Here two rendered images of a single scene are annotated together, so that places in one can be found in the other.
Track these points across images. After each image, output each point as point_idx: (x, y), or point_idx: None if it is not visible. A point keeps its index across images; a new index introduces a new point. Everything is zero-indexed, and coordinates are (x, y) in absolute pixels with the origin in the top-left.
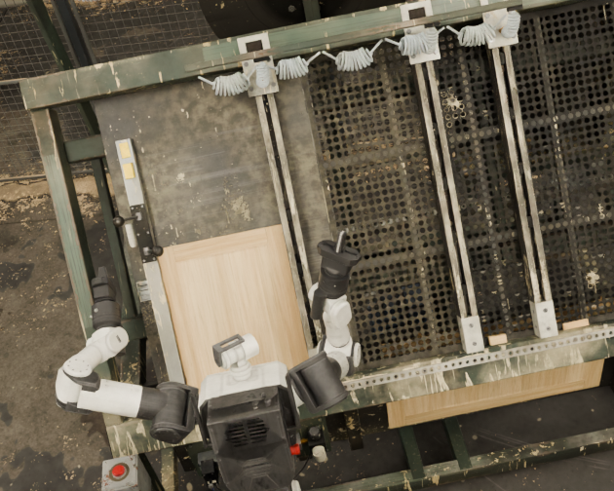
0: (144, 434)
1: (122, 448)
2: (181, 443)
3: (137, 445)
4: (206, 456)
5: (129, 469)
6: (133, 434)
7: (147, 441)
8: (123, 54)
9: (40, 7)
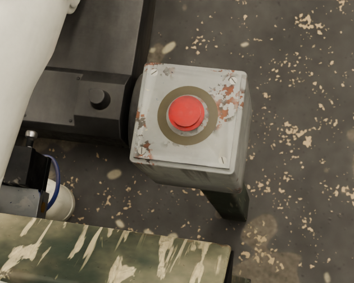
0: (117, 260)
1: (195, 254)
2: (40, 219)
3: (150, 247)
4: (17, 206)
5: (158, 115)
6: (148, 269)
7: (120, 246)
8: None
9: None
